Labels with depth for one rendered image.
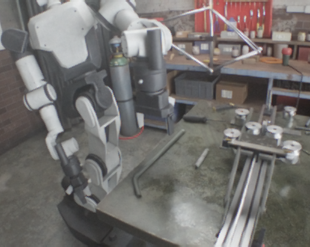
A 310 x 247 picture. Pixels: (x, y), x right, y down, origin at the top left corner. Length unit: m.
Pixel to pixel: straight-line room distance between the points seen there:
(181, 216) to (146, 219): 0.08
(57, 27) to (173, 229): 0.82
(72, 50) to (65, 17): 0.13
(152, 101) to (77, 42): 0.48
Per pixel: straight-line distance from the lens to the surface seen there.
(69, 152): 1.05
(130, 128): 2.61
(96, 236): 1.47
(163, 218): 0.56
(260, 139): 0.54
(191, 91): 2.32
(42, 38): 1.00
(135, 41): 0.56
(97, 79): 1.01
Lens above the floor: 1.31
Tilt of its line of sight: 27 degrees down
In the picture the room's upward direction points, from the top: 5 degrees counter-clockwise
